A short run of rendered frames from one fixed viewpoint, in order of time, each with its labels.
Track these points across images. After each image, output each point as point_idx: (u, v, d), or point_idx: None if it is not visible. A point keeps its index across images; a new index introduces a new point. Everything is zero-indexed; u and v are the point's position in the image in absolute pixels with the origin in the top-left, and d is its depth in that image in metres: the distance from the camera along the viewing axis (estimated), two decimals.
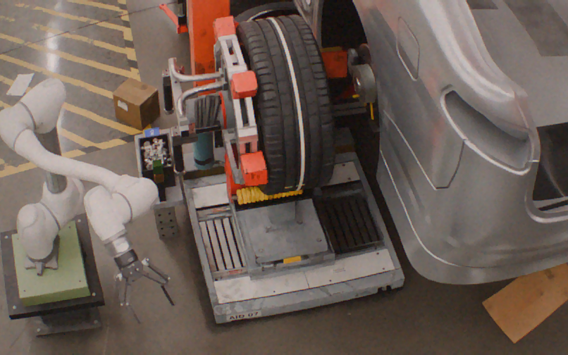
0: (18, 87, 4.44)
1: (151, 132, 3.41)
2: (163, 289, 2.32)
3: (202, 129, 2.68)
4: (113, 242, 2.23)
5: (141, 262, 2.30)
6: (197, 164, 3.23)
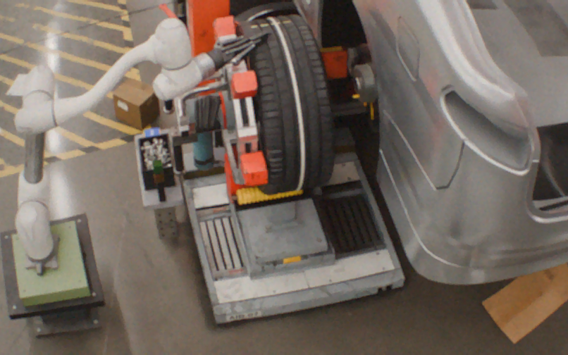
0: (18, 87, 4.44)
1: (151, 132, 3.41)
2: (253, 41, 2.68)
3: (202, 129, 2.68)
4: None
5: (231, 61, 2.61)
6: (197, 164, 3.23)
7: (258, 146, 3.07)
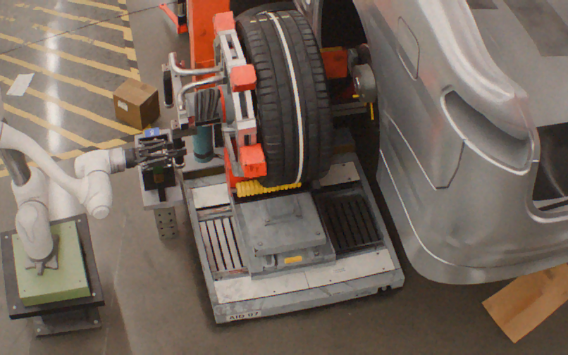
0: (18, 87, 4.44)
1: (151, 132, 3.41)
2: (170, 153, 2.82)
3: (201, 122, 2.71)
4: None
5: (139, 164, 2.78)
6: (196, 158, 3.25)
7: (257, 139, 3.09)
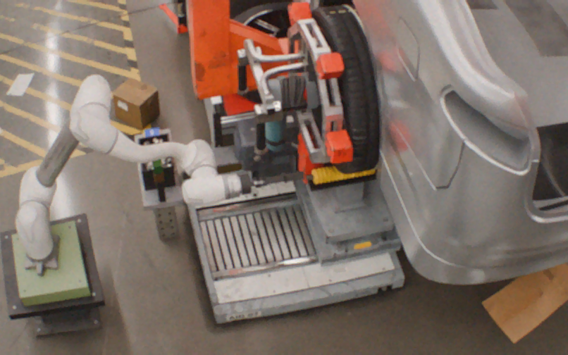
0: (18, 87, 4.44)
1: (151, 132, 3.41)
2: (287, 177, 3.01)
3: (289, 108, 2.76)
4: None
5: (256, 182, 2.94)
6: (270, 145, 3.30)
7: None
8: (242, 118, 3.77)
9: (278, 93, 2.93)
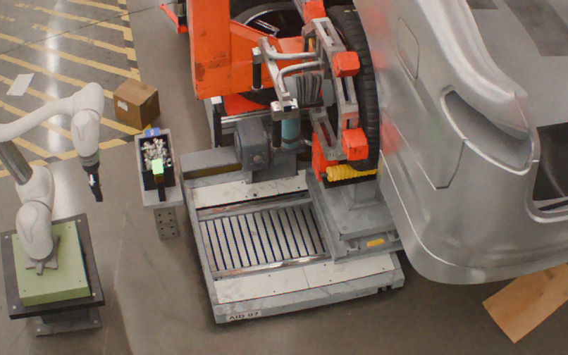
0: (18, 87, 4.44)
1: (151, 132, 3.41)
2: None
3: (305, 105, 2.77)
4: None
5: (91, 178, 2.67)
6: (284, 143, 3.31)
7: (348, 125, 3.15)
8: (242, 118, 3.77)
9: (294, 91, 2.94)
